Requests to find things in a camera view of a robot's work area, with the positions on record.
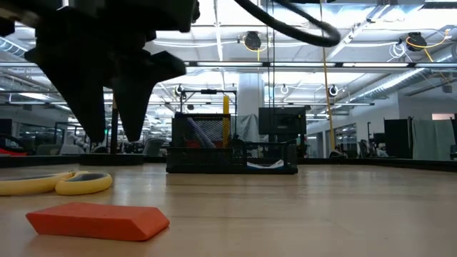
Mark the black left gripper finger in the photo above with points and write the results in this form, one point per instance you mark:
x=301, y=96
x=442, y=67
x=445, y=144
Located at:
x=78, y=82
x=143, y=78

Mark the purple pen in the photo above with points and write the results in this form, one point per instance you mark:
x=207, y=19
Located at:
x=200, y=133

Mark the black mesh desk organizer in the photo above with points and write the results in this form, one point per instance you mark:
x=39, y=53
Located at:
x=203, y=164

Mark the orange eraser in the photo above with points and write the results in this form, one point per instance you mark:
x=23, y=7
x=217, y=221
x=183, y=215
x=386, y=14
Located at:
x=96, y=221

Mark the blue sticky note pad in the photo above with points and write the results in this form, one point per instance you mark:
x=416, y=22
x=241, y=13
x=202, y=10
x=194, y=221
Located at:
x=266, y=166

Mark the blue and gray office chair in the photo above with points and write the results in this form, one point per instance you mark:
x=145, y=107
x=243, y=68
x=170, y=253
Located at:
x=153, y=147

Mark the small black ceiling reel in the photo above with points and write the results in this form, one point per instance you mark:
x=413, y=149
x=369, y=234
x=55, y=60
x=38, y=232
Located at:
x=179, y=90
x=333, y=90

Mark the red and black cart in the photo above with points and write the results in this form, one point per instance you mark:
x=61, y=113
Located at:
x=12, y=152

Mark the gray cover cloth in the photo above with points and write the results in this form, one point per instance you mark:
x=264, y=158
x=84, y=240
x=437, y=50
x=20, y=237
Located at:
x=246, y=128

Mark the black monitor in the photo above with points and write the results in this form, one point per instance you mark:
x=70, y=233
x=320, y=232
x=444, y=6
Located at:
x=282, y=121

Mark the black cabinet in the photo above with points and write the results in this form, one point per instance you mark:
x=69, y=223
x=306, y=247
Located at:
x=398, y=139

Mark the gray-green curtain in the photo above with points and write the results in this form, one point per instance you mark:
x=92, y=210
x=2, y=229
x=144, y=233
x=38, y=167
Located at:
x=433, y=139

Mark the black background rig frame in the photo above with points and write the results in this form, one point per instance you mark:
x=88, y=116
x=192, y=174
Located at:
x=209, y=91

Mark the black aluminium table frame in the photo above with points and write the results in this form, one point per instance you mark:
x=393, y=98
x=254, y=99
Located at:
x=357, y=162

